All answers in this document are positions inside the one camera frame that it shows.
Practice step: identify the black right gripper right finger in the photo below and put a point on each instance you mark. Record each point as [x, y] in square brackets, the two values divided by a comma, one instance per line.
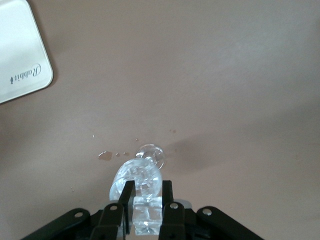
[172, 220]

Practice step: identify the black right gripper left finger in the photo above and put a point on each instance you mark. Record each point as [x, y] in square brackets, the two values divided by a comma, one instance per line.
[110, 220]

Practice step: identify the clear stemmed wine glass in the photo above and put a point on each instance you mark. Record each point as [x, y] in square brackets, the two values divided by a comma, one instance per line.
[140, 175]

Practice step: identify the brown table cover mat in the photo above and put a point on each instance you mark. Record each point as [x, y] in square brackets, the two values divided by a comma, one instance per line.
[200, 75]

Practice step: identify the cream rabbit print tray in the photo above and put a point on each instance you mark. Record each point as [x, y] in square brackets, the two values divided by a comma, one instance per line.
[20, 50]

